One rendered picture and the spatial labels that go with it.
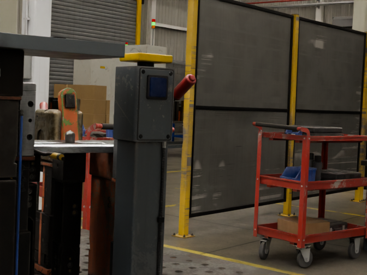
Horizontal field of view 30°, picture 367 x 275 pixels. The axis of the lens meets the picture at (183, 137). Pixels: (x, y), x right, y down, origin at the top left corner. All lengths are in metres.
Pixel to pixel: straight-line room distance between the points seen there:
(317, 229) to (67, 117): 3.52
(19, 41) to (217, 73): 4.97
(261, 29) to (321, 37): 1.18
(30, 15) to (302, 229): 2.49
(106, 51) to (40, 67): 4.29
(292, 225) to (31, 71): 2.19
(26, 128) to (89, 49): 0.22
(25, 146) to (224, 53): 4.87
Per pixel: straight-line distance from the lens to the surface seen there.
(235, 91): 6.05
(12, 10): 8.53
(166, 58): 1.04
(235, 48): 6.05
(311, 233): 4.83
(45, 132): 1.53
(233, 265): 1.69
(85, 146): 1.28
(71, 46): 0.92
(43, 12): 5.26
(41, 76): 5.23
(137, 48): 11.48
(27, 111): 1.10
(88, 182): 3.30
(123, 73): 1.04
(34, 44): 0.90
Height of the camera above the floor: 1.09
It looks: 3 degrees down
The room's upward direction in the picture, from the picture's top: 3 degrees clockwise
